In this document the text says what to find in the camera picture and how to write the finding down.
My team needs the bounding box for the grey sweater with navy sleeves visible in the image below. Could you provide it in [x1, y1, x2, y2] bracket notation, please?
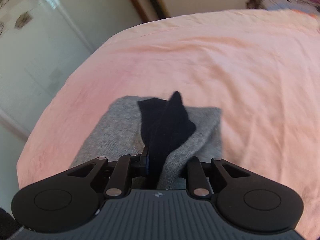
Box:
[71, 92, 222, 190]

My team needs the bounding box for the white sliding wardrobe door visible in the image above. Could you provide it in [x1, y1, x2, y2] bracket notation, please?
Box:
[1, 0, 142, 211]

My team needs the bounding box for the pile of clothes on bed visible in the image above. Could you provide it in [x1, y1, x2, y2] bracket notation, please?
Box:
[246, 0, 319, 16]

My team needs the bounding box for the pink bed sheet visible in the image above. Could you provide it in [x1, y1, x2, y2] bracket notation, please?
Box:
[17, 9, 319, 239]

